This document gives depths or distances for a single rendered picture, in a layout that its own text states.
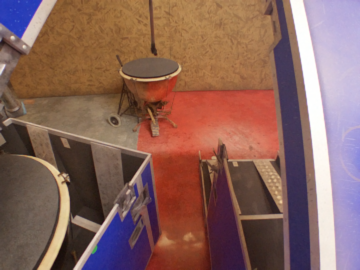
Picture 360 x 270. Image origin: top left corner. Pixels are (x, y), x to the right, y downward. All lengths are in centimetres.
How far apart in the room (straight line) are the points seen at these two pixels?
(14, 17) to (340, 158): 57
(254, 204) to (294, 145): 165
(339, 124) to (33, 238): 89
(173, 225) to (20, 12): 171
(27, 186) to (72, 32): 290
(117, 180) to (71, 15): 282
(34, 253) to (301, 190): 77
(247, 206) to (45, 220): 158
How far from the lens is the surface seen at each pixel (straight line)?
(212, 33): 347
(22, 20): 45
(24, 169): 113
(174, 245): 179
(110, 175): 123
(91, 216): 183
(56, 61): 391
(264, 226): 177
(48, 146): 147
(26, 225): 92
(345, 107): 42
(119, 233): 96
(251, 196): 209
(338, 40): 48
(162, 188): 208
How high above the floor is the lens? 164
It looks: 38 degrees down
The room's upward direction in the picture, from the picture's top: straight up
